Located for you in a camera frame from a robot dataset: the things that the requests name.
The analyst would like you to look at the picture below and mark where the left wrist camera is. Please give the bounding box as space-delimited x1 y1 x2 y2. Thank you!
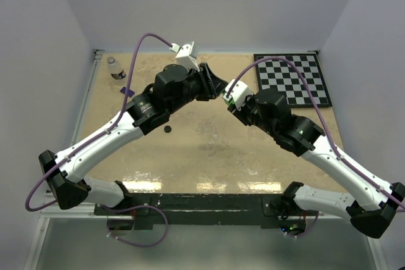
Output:
170 41 200 71

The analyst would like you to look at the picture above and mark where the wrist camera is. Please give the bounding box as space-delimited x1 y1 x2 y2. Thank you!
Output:
223 79 253 110
170 41 200 71

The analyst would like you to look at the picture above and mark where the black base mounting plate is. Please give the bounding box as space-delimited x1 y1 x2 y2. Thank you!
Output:
94 193 316 230

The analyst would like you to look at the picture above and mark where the small purple object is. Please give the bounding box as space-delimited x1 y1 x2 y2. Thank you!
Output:
120 87 130 94

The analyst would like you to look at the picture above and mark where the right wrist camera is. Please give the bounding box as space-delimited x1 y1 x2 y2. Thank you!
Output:
223 79 253 110

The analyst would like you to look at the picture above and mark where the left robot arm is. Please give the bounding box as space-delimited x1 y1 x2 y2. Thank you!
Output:
39 63 228 214

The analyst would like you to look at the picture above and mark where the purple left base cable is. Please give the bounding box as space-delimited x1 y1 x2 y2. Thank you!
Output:
106 202 171 247

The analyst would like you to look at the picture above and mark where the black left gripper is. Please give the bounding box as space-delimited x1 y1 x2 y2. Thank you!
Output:
168 63 228 115

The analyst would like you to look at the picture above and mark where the green plastic bottle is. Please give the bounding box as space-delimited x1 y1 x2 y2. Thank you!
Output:
222 92 235 106

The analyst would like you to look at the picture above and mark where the clear Pepsi bottle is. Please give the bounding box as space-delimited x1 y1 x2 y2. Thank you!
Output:
107 56 127 80

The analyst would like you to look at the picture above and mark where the black white chessboard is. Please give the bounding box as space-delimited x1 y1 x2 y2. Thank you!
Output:
256 52 332 108

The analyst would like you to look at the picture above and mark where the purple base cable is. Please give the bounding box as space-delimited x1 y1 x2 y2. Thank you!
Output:
106 202 171 247
283 212 320 239

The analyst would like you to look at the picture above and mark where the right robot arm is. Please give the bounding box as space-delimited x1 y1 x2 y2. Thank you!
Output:
223 82 404 238

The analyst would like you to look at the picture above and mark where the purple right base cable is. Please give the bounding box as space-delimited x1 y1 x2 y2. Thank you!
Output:
283 212 320 239

